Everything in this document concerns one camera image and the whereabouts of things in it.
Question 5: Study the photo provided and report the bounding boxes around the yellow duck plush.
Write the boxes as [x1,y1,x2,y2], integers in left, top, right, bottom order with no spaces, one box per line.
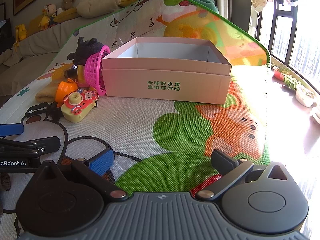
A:
[38,7,50,30]

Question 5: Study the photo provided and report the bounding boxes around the person's left hand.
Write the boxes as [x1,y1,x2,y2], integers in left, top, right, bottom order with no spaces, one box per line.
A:
[0,174,12,194]

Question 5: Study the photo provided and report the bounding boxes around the grey-brown rabbit plush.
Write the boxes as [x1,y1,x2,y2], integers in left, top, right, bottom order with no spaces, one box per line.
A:
[61,0,77,11]

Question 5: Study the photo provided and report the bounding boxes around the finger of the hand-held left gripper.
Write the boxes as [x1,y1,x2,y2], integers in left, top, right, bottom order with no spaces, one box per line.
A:
[0,124,24,137]
[0,136,61,155]

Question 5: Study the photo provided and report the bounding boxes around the green potted plant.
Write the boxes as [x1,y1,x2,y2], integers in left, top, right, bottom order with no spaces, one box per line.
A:
[284,76,300,90]

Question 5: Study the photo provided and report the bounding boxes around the tan plush toy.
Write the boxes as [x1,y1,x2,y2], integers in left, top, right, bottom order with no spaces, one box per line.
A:
[35,81,60,103]

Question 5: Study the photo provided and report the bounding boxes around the orange plastic toy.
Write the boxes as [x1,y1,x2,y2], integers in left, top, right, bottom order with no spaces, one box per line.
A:
[55,78,78,103]

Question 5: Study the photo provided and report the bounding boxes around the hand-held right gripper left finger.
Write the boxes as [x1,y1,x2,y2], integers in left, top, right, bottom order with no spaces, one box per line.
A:
[35,148,129,202]

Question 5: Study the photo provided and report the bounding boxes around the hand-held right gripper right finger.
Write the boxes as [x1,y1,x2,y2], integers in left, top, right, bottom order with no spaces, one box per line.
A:
[195,149,292,203]

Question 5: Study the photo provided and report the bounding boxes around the pink plastic basket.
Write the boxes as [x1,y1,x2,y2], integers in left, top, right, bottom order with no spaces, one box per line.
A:
[84,44,111,97]

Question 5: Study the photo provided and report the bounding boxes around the plush doll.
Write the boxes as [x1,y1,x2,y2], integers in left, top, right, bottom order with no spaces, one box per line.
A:
[45,4,59,27]

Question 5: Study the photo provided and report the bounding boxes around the small yellow plush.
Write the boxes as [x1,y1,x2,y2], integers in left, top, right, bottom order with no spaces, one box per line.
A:
[15,24,27,44]

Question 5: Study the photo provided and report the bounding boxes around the red plant pot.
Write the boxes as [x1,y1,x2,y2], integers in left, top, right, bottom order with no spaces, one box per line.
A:
[272,66,285,80]

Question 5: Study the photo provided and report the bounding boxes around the beige covered sofa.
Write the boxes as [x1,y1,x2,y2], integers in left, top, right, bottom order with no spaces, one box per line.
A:
[0,0,125,98]

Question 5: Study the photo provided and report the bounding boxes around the black plush toy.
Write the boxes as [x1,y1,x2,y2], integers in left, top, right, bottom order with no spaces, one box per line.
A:
[64,37,104,79]

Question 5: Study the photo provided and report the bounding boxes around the cartoon play mat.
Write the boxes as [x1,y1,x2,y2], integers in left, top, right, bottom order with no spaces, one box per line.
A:
[0,0,272,240]

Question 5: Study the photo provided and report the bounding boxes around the beige long pillow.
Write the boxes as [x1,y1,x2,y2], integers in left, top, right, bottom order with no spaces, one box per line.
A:
[76,0,123,18]

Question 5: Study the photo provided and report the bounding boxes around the white planter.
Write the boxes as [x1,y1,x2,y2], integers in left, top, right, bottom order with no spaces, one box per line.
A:
[296,85,317,107]

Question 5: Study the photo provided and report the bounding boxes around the cream toy camera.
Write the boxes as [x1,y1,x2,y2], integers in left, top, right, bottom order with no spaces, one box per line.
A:
[61,87,99,123]

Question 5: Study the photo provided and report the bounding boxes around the pink cardboard box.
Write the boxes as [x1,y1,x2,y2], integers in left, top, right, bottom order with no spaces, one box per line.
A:
[101,37,232,105]

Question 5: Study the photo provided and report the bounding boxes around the black window frame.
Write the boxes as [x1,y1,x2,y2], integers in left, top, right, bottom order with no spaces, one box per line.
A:
[260,2,320,93]

